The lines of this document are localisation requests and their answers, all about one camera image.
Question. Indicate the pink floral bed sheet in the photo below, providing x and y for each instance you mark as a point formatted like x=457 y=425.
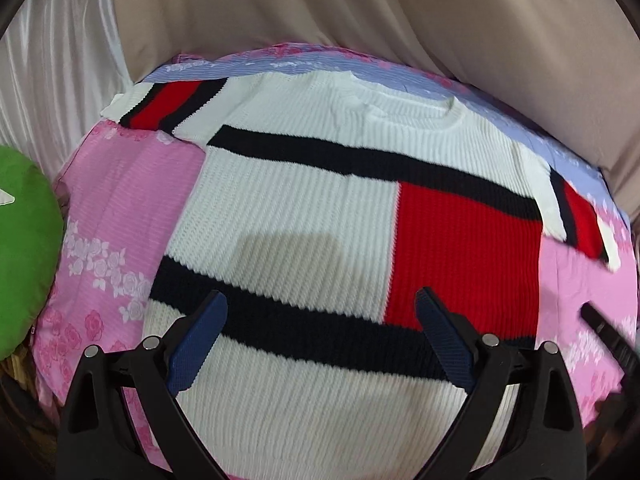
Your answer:
x=126 y=190

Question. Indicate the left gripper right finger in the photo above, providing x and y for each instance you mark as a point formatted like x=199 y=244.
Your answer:
x=543 y=438

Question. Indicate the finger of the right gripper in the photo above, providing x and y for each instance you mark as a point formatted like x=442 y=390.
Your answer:
x=619 y=413

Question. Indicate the green plush pillow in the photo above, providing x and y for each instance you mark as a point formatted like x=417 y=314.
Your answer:
x=31 y=237

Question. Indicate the white red black knit sweater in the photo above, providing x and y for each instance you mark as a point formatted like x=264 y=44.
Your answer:
x=324 y=204

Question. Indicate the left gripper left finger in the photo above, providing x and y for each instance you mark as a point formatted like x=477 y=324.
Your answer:
x=97 y=438

